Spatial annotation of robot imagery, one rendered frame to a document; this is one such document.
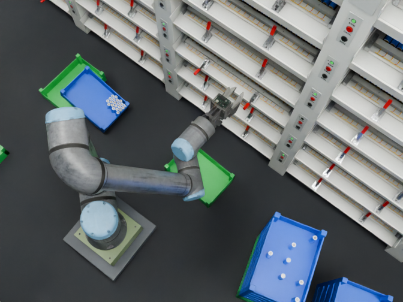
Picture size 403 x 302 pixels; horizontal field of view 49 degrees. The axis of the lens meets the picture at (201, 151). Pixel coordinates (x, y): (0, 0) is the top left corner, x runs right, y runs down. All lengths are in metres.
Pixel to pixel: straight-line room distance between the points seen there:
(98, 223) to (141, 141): 0.67
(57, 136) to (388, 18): 0.94
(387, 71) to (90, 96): 1.59
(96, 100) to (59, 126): 1.12
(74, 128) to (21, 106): 1.29
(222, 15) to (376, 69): 0.58
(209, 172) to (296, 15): 1.12
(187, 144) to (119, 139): 0.82
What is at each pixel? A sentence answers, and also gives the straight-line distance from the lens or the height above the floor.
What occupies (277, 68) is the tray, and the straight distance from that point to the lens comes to 1.72.
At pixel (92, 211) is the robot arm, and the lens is 1.84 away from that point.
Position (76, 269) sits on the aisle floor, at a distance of 2.25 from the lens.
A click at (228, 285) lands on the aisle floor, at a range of 2.18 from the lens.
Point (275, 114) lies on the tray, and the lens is 1.89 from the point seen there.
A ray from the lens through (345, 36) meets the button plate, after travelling 1.30.
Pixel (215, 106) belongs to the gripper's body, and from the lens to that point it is 1.71.
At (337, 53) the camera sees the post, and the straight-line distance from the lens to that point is 1.36.
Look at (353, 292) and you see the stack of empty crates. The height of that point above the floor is 0.32.
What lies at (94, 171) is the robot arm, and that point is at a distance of 1.32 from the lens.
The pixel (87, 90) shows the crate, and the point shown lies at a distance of 2.46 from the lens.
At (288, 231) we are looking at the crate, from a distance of 1.75.
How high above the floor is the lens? 2.17
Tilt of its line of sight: 69 degrees down
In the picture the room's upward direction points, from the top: 2 degrees clockwise
